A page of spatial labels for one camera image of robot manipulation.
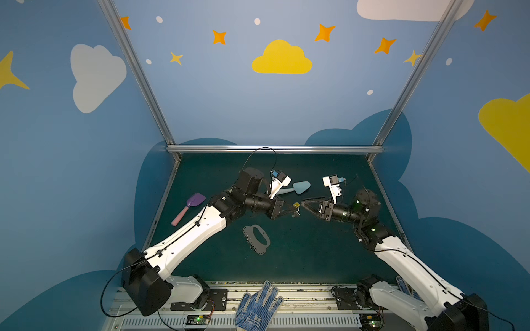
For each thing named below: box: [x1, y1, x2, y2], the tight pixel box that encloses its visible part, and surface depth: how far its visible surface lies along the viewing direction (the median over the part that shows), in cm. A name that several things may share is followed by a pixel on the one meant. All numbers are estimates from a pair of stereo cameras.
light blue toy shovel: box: [276, 180, 312, 196], surface depth 108 cm
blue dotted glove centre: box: [235, 280, 284, 331], surface depth 73 cm
